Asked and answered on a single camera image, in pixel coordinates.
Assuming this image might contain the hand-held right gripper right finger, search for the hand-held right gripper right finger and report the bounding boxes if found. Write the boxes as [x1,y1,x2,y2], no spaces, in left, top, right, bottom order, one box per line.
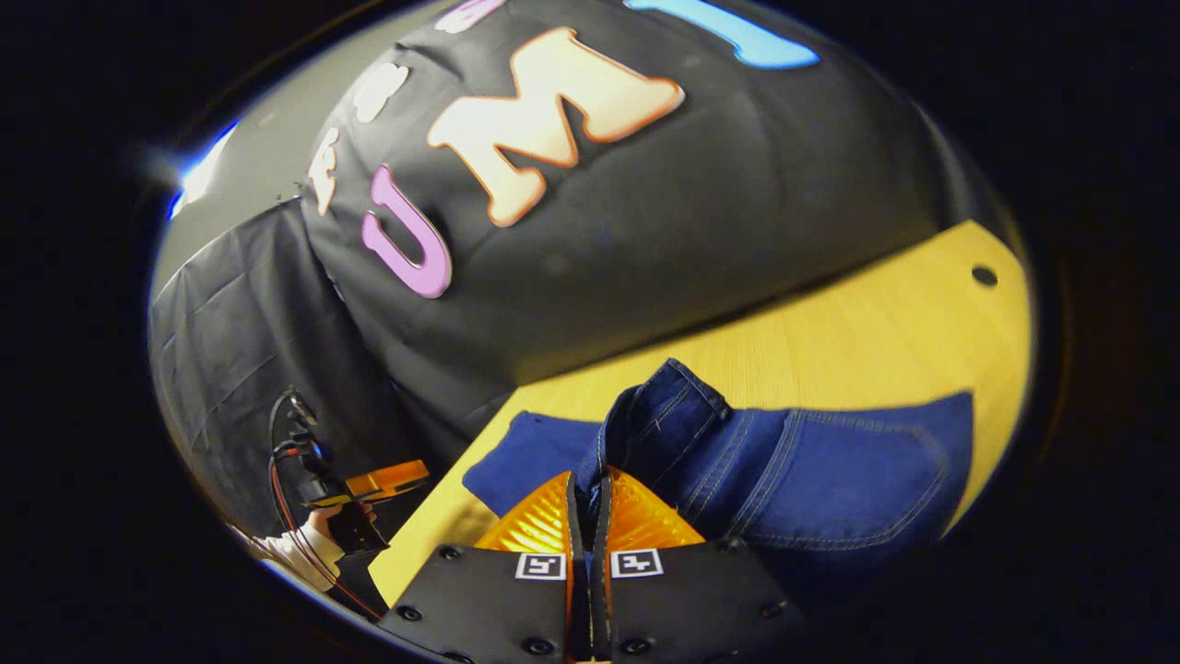
[590,466,812,663]

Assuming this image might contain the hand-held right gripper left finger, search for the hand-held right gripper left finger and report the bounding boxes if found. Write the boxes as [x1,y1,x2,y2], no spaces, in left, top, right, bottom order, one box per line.
[378,468,591,663]

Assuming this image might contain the blue denim jeans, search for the blue denim jeans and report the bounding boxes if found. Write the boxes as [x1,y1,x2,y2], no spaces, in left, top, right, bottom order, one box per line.
[461,358,976,591]

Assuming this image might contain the black backdrop cloth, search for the black backdrop cloth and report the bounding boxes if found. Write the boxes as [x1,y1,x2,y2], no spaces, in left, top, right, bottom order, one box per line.
[147,0,978,536]

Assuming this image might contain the black cable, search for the black cable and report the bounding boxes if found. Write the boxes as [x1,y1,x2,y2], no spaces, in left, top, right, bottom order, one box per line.
[267,387,319,455]

